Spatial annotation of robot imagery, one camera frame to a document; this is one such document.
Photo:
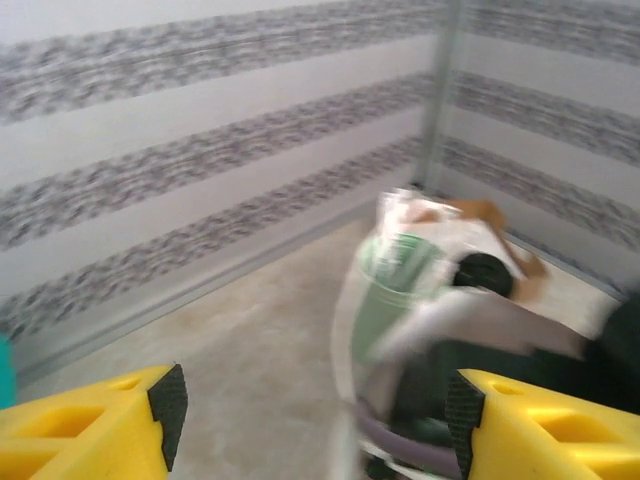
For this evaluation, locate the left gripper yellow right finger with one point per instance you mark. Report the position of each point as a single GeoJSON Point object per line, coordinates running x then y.
{"type": "Point", "coordinates": [550, 430]}

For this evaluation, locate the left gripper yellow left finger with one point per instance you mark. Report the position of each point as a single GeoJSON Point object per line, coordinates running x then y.
{"type": "Point", "coordinates": [75, 430]}

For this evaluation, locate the white paper napkins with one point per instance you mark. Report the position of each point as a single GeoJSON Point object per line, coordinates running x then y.
{"type": "Point", "coordinates": [480, 240]}

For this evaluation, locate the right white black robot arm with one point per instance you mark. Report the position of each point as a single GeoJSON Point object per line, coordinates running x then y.
{"type": "Point", "coordinates": [500, 325]}

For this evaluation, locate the teal plastic basket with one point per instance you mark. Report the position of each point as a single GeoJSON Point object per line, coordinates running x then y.
{"type": "Point", "coordinates": [5, 370]}

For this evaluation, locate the mint green plastic cup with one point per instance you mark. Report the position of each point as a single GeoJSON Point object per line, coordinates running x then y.
{"type": "Point", "coordinates": [380, 320]}

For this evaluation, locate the aluminium back rail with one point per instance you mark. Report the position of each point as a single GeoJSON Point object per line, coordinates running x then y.
{"type": "Point", "coordinates": [200, 292]}

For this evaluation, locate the aluminium frame post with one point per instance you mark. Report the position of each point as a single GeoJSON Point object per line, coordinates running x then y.
{"type": "Point", "coordinates": [442, 90]}

